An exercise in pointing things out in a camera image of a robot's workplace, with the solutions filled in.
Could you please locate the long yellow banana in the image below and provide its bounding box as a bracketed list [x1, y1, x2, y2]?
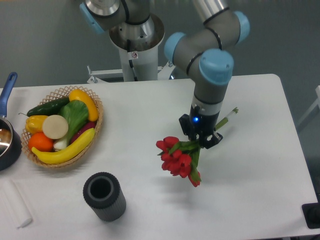
[31, 128, 96, 165]

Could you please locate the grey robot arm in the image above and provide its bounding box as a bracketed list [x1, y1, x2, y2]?
[79, 0, 250, 149]

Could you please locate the yellow bell pepper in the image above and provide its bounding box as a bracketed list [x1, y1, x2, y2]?
[25, 115, 48, 135]

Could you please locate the beige round disc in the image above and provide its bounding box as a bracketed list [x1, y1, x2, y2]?
[42, 115, 69, 140]

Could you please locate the yellow squash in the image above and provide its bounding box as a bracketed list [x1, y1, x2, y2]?
[69, 89, 99, 122]

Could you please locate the dark grey ribbed vase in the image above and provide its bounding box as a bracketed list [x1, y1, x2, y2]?
[82, 172, 127, 222]

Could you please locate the white folded cloth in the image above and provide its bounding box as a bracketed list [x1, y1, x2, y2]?
[0, 180, 33, 229]

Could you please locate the green cucumber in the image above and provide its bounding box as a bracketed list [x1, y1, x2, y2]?
[19, 97, 70, 117]

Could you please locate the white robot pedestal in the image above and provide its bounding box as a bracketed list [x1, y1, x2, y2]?
[109, 13, 165, 82]

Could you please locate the black device at edge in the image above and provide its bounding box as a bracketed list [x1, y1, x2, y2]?
[301, 202, 320, 229]

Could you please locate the white furniture piece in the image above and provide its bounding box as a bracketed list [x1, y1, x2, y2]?
[296, 85, 320, 133]

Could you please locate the blue handled saucepan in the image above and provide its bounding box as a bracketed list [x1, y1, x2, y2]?
[0, 72, 22, 171]

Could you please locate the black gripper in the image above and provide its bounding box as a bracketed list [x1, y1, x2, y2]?
[179, 106, 223, 149]

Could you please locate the orange fruit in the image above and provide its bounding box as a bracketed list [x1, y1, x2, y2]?
[28, 132, 54, 152]

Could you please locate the purple eggplant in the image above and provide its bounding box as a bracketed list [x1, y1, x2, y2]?
[70, 121, 96, 144]

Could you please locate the green lettuce leaf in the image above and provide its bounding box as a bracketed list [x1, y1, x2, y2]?
[58, 100, 89, 144]

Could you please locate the red tulip bouquet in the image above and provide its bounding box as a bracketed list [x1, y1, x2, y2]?
[156, 136, 203, 187]

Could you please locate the white metal base frame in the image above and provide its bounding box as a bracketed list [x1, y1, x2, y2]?
[87, 61, 176, 84]

